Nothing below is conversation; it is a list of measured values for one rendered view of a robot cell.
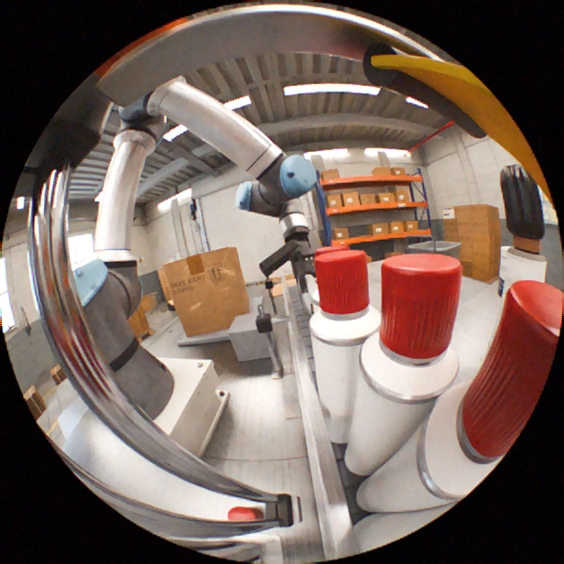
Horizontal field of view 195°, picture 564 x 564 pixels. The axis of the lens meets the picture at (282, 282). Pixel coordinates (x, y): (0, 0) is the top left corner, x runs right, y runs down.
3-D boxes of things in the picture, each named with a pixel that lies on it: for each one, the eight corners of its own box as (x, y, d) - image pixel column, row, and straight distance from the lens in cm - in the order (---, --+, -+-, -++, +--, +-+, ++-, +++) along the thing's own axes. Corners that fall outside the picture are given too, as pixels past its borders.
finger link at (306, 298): (332, 309, 36) (322, 269, 38) (306, 315, 35) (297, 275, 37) (330, 310, 39) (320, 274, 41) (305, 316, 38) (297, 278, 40)
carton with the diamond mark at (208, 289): (249, 324, 58) (229, 245, 52) (187, 338, 65) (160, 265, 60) (248, 298, 86) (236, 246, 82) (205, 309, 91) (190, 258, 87)
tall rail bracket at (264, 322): (304, 369, 38) (291, 301, 29) (271, 375, 38) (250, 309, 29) (301, 360, 40) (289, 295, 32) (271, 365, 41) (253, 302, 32)
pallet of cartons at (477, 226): (501, 281, 435) (500, 207, 422) (488, 291, 360) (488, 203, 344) (460, 269, 483) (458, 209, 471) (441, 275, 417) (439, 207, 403)
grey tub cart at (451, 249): (428, 287, 337) (428, 231, 319) (460, 295, 314) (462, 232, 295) (399, 301, 268) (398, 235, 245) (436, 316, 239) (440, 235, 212)
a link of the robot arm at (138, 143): (84, 336, 41) (132, 90, 56) (107, 313, 53) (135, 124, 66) (135, 334, 36) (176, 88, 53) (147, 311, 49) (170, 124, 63)
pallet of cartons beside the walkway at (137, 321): (155, 332, 374) (137, 290, 358) (124, 356, 336) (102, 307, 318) (126, 332, 474) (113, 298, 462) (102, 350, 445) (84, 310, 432)
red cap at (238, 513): (248, 529, 29) (238, 531, 26) (232, 513, 29) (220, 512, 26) (270, 518, 28) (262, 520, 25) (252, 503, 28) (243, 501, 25)
